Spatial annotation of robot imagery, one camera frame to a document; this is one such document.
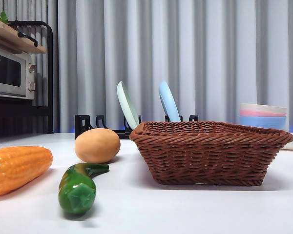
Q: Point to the tan toy potato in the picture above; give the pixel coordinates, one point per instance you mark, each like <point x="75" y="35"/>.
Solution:
<point x="97" y="145"/>

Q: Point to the brown wicker basket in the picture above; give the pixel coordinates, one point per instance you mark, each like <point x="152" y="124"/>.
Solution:
<point x="200" y="156"/>

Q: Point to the green toy cucumber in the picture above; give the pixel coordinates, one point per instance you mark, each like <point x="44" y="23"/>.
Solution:
<point x="75" y="190"/>

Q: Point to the orange toy corn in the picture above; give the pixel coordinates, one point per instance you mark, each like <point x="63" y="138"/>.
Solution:
<point x="17" y="168"/>

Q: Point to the pale green plate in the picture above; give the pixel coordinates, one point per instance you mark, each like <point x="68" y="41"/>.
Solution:
<point x="127" y="104"/>

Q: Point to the light blue plate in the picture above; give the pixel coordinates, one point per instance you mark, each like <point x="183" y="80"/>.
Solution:
<point x="168" y="102"/>

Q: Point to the black dish rack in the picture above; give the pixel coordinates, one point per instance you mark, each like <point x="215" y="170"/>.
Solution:
<point x="81" y="123"/>

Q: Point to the grey pleated curtain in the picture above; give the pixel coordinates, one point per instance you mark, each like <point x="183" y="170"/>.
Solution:
<point x="210" y="61"/>

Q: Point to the pink bowl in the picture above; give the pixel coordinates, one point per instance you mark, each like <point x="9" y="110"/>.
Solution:
<point x="261" y="113"/>

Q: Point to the blue bowl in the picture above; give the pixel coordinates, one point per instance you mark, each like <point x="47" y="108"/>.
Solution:
<point x="263" y="122"/>

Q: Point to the beige bowl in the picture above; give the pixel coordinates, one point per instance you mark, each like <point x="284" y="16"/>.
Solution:
<point x="263" y="106"/>

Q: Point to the silver toaster oven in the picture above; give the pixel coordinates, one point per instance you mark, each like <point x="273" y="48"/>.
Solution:
<point x="7" y="73"/>

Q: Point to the wooden tray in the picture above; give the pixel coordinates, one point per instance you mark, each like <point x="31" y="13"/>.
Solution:
<point x="12" y="36"/>

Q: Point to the green toy leaves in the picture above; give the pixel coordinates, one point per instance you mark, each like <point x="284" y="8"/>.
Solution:
<point x="3" y="17"/>

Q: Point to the black metal shelf frame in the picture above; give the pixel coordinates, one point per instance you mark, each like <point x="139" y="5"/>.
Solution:
<point x="50" y="73"/>

